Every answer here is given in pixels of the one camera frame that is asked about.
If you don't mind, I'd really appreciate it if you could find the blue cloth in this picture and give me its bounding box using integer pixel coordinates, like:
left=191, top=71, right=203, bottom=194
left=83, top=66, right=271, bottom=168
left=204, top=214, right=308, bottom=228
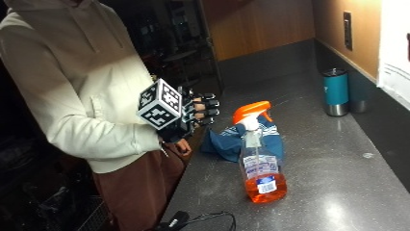
left=199, top=122, right=287, bottom=165

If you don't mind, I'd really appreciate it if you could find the white cube of black markers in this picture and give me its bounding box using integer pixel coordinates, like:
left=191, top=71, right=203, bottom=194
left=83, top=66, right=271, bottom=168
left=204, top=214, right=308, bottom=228
left=136, top=78, right=187, bottom=131

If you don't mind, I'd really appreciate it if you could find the spray bottle with orange liquid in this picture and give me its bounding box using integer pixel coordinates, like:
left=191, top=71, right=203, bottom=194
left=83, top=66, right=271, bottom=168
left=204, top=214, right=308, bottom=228
left=232, top=100, right=289, bottom=204

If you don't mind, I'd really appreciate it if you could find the wooden door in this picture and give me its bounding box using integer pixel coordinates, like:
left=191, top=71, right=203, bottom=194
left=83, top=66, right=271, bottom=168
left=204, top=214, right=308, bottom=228
left=200, top=0, right=319, bottom=63

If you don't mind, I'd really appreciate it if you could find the teal steel tumbler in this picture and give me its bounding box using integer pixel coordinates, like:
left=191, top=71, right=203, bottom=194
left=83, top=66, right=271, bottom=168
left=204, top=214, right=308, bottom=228
left=322, top=67, right=352, bottom=117

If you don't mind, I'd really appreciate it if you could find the the person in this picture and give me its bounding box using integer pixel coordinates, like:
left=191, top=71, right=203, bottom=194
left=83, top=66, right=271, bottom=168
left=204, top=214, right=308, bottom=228
left=0, top=0, right=195, bottom=231

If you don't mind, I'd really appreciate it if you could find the black plug device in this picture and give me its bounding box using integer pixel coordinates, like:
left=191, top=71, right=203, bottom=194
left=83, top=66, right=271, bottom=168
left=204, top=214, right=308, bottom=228
left=153, top=210, right=191, bottom=231

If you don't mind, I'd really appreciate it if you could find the white paper sheet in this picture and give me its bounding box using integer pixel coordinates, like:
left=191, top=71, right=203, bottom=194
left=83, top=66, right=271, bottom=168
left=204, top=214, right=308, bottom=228
left=376, top=0, right=410, bottom=112

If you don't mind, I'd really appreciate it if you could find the black cable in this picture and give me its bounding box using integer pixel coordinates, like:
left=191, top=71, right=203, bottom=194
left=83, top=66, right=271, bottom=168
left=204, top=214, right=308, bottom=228
left=183, top=210, right=239, bottom=231

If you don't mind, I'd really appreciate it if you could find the black wall plate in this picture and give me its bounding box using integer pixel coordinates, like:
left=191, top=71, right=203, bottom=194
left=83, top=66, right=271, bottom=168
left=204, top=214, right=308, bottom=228
left=342, top=11, right=356, bottom=52

